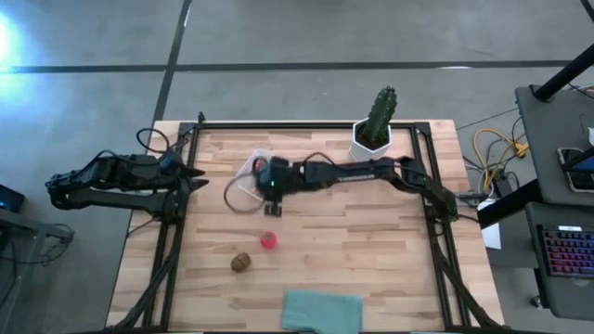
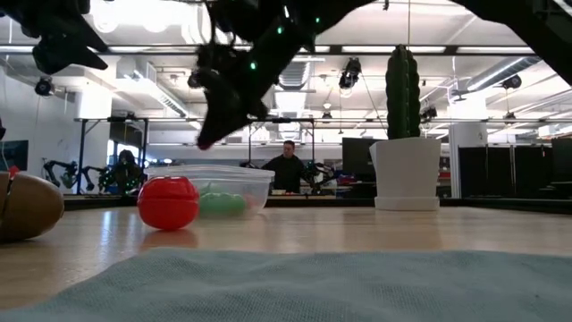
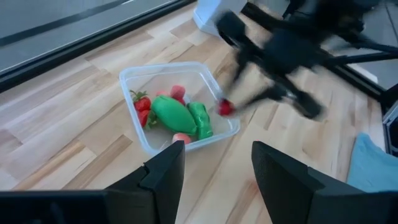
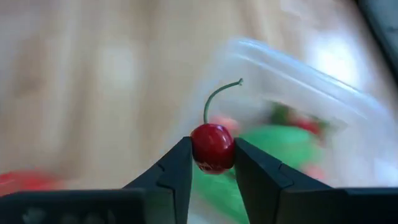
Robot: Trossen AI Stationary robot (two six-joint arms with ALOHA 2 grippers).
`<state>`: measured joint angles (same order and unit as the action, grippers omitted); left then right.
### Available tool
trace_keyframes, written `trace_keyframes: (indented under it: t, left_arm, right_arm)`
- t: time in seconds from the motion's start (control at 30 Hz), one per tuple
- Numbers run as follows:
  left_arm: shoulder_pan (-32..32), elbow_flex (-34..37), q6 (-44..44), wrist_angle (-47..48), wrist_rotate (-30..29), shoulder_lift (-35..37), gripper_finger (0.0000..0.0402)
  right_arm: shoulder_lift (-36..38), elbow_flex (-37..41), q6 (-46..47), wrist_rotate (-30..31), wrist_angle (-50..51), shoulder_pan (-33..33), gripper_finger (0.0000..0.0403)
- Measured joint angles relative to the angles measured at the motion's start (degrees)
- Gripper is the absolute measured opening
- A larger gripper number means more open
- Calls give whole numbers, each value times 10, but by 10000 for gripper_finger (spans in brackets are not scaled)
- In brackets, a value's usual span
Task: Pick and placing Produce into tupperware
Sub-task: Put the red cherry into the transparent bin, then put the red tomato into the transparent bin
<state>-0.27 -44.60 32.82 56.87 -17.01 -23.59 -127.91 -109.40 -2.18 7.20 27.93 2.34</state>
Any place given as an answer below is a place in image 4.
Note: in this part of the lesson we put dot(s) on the red toy tomato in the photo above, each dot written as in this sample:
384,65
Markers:
25,182

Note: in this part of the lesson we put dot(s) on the clear plastic tupperware container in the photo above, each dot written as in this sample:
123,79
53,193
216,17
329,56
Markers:
357,140

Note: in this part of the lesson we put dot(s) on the red cherry with green stem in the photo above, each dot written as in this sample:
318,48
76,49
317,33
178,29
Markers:
213,146

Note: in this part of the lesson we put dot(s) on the pink round toy fruit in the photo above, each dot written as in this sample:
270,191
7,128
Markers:
228,123
314,171

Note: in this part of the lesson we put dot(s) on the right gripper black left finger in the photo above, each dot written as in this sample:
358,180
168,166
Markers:
140,205

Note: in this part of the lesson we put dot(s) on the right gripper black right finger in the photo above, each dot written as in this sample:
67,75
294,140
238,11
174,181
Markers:
295,205

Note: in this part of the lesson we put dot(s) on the green toy corn husk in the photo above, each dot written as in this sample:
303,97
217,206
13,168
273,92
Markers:
280,146

